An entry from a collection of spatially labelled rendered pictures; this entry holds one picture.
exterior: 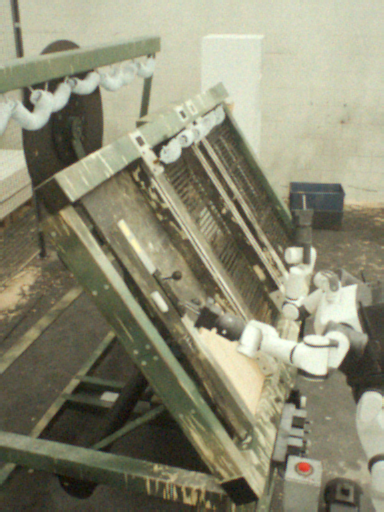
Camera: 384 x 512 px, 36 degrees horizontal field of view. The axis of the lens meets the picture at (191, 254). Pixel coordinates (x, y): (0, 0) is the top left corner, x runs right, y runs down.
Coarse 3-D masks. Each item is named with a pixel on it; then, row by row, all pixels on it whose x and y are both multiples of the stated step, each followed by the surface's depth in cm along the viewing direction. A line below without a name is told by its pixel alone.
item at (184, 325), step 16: (128, 240) 208; (128, 256) 211; (144, 256) 213; (144, 272) 212; (160, 288) 213; (176, 320) 216; (192, 336) 217; (208, 352) 221; (208, 368) 221; (224, 384) 222; (240, 400) 226; (240, 416) 225
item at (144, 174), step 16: (176, 144) 231; (144, 160) 233; (160, 160) 235; (144, 176) 237; (144, 192) 239; (160, 192) 238; (160, 208) 240; (176, 208) 244; (176, 224) 241; (176, 240) 244; (192, 240) 244; (192, 256) 245; (208, 272) 246; (208, 288) 249; (224, 288) 251; (224, 304) 250; (256, 352) 255; (272, 368) 256
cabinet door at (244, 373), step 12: (204, 336) 229; (216, 336) 237; (216, 348) 233; (228, 348) 242; (228, 360) 237; (240, 360) 246; (252, 360) 255; (228, 372) 233; (240, 372) 241; (252, 372) 250; (240, 384) 237; (252, 384) 245; (240, 396) 232; (252, 396) 240; (252, 408) 236
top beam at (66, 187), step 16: (208, 96) 335; (144, 128) 245; (160, 128) 259; (112, 144) 216; (128, 144) 227; (96, 160) 201; (112, 160) 211; (128, 160) 221; (64, 176) 181; (80, 176) 189; (96, 176) 197; (48, 192) 180; (64, 192) 179; (80, 192) 185; (48, 208) 182
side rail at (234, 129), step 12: (216, 108) 370; (228, 120) 371; (228, 132) 374; (240, 132) 375; (240, 144) 375; (252, 156) 376; (252, 168) 379; (264, 180) 380; (276, 192) 384; (276, 204) 384; (288, 216) 385; (288, 228) 388
